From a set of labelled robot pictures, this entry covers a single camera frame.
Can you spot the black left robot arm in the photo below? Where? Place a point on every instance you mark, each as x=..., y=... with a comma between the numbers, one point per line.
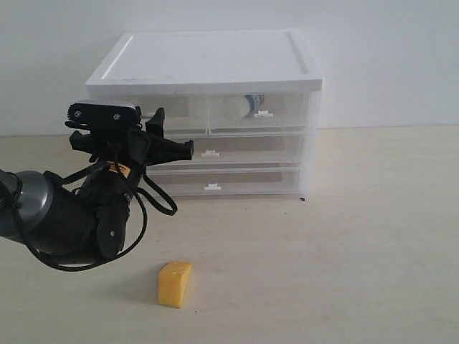
x=78, y=222

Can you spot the wide clear drawer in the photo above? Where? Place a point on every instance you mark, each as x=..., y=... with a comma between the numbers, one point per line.
x=245, y=150
x=233, y=183

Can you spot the middle wide clear drawer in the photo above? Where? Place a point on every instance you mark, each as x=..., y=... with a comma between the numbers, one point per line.
x=245, y=150

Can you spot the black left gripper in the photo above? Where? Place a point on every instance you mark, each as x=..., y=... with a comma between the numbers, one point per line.
x=120, y=159

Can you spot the blue white cylindrical bottle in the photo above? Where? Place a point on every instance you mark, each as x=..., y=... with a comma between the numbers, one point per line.
x=237, y=107

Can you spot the yellow cheese wedge block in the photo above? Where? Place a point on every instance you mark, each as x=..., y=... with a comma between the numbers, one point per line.
x=172, y=281

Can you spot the white plastic drawer cabinet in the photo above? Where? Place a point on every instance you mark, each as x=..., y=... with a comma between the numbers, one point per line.
x=210, y=64

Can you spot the bottom wide clear drawer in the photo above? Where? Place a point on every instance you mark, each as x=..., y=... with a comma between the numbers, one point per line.
x=233, y=183

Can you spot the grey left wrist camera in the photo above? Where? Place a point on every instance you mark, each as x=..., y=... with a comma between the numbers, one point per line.
x=102, y=116

